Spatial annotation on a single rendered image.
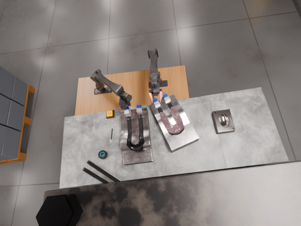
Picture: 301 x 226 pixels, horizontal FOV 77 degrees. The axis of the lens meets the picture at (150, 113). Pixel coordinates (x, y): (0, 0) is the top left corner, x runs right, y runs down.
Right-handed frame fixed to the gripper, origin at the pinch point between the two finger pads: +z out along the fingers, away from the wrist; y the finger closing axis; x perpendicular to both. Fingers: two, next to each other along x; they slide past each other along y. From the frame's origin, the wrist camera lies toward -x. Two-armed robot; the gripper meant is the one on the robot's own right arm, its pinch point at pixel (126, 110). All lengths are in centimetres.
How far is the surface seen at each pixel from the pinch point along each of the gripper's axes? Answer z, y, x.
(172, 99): 2.3, 44.2, 10.4
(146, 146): 19.9, 15.0, -29.7
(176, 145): 21, 41, -33
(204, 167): 40, 61, -44
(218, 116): 13, 82, -12
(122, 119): 6.7, -5.7, -3.5
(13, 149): 62, -175, 35
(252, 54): 29, 178, 134
